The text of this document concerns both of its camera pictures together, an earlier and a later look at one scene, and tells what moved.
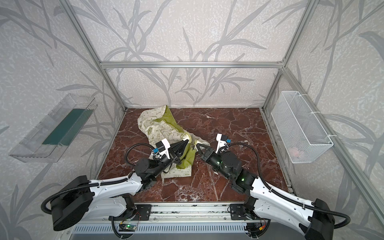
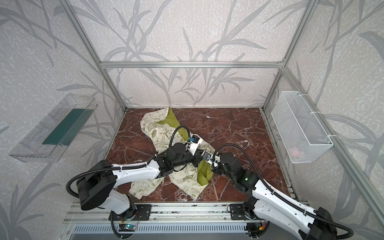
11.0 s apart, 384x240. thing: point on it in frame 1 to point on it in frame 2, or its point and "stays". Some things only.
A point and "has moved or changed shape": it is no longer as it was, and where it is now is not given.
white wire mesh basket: (301, 135) stays
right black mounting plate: (238, 212) stays
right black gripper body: (210, 156) stays
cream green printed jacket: (158, 124) has moved or changed shape
